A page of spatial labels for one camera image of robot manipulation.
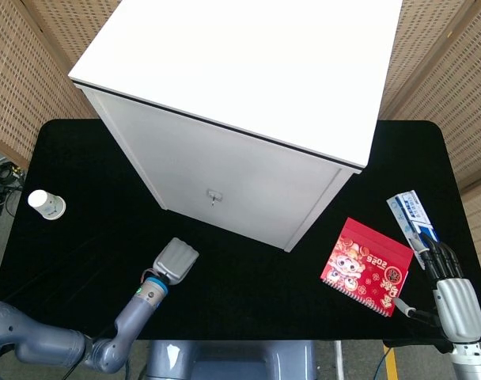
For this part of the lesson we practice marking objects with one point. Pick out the blue white flat box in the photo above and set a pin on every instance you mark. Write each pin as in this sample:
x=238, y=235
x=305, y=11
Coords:
x=408, y=213

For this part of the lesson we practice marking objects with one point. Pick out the yellow floor tape strip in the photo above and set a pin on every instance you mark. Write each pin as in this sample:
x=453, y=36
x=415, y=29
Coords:
x=391, y=362

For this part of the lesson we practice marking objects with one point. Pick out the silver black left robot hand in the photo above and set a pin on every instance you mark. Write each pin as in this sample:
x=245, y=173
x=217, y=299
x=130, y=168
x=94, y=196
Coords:
x=175, y=259

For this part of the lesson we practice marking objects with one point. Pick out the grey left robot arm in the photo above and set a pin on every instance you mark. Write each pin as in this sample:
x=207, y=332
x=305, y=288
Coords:
x=46, y=340

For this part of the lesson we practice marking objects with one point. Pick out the woven wicker folding screen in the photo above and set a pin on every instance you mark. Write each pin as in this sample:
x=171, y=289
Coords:
x=454, y=79
x=23, y=71

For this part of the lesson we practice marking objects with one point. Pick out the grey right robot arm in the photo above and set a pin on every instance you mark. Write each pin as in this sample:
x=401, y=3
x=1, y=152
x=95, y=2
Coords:
x=470, y=364

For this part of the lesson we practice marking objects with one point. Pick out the red spiral desk calendar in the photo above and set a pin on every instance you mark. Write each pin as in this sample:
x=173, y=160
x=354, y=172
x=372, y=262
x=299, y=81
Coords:
x=367, y=265

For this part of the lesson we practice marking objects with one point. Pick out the white paper cup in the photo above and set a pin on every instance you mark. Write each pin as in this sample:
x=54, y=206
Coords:
x=48, y=206

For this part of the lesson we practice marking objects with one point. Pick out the white metal cabinet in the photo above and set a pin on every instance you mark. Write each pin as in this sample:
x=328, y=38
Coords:
x=232, y=79

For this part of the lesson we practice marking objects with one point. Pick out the grey robot torso base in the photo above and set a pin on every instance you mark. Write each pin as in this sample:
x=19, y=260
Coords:
x=224, y=360

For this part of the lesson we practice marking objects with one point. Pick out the clear adhesive metal hook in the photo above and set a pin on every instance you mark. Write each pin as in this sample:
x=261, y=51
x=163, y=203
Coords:
x=214, y=194

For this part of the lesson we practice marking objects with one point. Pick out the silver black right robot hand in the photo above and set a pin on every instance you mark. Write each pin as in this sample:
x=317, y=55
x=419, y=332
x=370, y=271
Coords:
x=456, y=305

